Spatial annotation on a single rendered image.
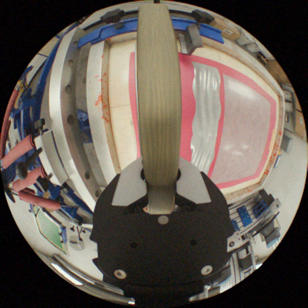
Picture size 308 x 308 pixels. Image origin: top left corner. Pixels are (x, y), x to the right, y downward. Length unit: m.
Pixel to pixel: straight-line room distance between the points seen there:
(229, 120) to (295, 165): 3.56
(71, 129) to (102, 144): 0.08
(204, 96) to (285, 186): 3.82
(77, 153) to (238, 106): 0.41
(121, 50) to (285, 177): 3.98
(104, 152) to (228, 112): 0.32
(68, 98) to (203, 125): 0.29
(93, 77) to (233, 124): 0.35
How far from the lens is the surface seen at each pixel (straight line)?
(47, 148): 0.25
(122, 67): 0.25
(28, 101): 0.62
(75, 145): 0.23
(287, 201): 4.01
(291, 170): 3.80
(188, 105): 0.22
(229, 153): 0.33
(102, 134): 0.21
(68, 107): 0.23
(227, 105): 0.28
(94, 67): 0.24
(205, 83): 0.24
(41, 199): 0.64
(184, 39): 0.25
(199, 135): 0.24
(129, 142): 0.24
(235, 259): 0.99
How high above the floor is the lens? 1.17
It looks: 63 degrees down
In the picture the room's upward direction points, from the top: 178 degrees counter-clockwise
